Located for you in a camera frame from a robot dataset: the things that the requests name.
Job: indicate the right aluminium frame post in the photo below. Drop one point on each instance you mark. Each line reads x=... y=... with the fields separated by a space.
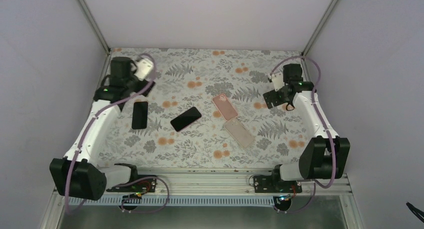
x=320 y=26

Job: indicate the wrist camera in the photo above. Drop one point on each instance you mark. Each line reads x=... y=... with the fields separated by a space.
x=277 y=79
x=143 y=67

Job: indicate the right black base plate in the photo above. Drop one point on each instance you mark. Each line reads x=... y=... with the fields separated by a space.
x=267 y=184

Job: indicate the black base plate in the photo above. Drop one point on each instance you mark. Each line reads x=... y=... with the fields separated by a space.
x=144 y=184
x=267 y=184

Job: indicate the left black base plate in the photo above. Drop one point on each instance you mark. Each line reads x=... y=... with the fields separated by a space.
x=144 y=184

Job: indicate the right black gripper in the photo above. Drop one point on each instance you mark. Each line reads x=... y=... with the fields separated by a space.
x=275 y=101

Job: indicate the black object at edge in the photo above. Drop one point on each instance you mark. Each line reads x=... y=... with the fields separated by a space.
x=416 y=211

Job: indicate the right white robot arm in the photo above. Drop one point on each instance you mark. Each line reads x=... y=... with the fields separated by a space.
x=324 y=158

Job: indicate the perforated cable duct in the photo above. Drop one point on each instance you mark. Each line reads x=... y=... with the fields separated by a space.
x=185 y=201

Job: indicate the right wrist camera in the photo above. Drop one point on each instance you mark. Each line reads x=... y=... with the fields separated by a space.
x=277 y=79

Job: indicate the black smartphone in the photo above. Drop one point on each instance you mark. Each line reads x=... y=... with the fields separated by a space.
x=185 y=119
x=139 y=115

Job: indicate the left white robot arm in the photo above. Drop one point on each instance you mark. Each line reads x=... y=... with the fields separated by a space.
x=76 y=174

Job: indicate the floral table mat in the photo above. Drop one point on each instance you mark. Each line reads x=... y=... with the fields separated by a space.
x=188 y=78

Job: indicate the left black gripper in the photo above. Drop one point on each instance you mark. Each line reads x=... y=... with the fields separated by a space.
x=146 y=92

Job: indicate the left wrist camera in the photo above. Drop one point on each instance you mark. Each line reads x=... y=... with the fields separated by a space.
x=143 y=67

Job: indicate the aluminium frame post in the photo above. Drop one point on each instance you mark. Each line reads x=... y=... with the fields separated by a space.
x=96 y=29
x=320 y=26

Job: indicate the left aluminium frame post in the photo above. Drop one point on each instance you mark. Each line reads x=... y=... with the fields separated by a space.
x=96 y=29

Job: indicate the aluminium front rail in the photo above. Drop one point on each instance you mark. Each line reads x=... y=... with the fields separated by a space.
x=229 y=182

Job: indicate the pink phone case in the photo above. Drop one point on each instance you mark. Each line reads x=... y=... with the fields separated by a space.
x=225 y=107

